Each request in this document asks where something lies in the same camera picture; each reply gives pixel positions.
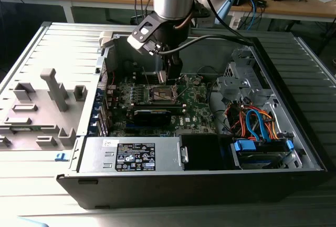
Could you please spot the hard disk in blue carrier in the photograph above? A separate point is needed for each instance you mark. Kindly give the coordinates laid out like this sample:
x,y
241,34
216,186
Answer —
x,y
245,146

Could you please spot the pale blue object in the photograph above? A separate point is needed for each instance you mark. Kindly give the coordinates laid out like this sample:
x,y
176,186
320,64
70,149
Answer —
x,y
30,223

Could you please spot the black PC case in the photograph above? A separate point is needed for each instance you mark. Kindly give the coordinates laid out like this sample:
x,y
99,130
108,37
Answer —
x,y
183,190

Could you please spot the silver metal drive cage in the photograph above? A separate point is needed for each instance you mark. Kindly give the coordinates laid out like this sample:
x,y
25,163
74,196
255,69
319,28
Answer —
x,y
236,85

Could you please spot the metal locking lever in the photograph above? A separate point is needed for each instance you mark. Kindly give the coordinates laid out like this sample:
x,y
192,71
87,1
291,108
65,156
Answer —
x,y
146,78

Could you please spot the green motherboard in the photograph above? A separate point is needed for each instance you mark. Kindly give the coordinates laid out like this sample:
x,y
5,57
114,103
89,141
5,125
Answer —
x,y
194,98

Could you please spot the CPU socket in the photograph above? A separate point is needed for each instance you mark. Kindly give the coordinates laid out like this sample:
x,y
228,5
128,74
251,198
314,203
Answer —
x,y
162,94

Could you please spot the grey plastic case latch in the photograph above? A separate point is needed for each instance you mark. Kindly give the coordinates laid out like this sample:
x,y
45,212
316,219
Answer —
x,y
106,39

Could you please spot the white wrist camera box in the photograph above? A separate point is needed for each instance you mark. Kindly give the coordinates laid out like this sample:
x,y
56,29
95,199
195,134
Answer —
x,y
136,44

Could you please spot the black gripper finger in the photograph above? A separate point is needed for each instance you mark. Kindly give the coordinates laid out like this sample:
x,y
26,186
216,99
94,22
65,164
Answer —
x,y
174,69

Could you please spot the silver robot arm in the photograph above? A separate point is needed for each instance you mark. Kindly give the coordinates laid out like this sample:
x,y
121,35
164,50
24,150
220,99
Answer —
x,y
173,3

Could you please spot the black graphics card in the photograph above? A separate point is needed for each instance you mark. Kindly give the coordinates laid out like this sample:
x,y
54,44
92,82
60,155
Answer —
x,y
152,118

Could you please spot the silver CPU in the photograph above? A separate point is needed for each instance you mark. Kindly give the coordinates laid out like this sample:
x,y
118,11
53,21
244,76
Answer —
x,y
162,77

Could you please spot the silver power supply unit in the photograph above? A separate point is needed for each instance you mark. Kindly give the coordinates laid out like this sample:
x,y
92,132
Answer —
x,y
99,153

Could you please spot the blue expansion card retainer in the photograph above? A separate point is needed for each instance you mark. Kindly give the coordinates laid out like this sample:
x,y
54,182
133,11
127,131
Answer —
x,y
92,127

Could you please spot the grey parts rack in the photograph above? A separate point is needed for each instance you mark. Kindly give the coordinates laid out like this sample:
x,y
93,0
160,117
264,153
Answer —
x,y
56,90

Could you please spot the round coin battery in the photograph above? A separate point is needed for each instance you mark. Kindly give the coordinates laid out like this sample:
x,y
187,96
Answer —
x,y
197,81

